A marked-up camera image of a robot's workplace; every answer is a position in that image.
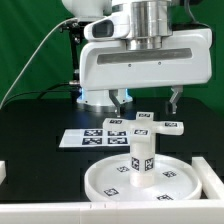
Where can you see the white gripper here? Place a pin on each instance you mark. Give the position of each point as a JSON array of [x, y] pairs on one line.
[[183, 59]]

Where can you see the white round table top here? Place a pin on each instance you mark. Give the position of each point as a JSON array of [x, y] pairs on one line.
[[117, 178]]

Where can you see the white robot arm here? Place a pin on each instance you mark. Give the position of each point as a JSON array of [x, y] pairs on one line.
[[131, 44]]

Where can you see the white marker sheet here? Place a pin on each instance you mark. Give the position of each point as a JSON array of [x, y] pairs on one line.
[[76, 138]]

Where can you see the white L-shaped fence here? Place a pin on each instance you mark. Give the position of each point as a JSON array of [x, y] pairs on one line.
[[209, 210]]

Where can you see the white block at left edge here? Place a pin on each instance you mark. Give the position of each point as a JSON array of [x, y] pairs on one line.
[[2, 171]]

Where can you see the black camera on stand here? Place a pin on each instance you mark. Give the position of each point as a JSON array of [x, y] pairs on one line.
[[75, 29]]

